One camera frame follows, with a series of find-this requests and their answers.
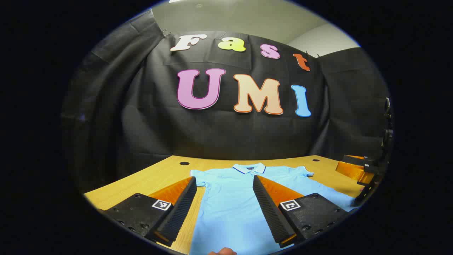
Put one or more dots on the light blue polo T-shirt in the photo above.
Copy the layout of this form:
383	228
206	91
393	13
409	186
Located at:
230	209

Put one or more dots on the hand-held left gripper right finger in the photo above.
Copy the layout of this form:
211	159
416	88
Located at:
270	216

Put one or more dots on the black backdrop cloth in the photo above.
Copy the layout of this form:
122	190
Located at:
219	134

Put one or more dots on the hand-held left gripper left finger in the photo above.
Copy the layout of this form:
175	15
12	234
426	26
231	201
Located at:
178	216

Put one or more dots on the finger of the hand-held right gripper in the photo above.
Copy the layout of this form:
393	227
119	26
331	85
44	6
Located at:
354	171
364	194

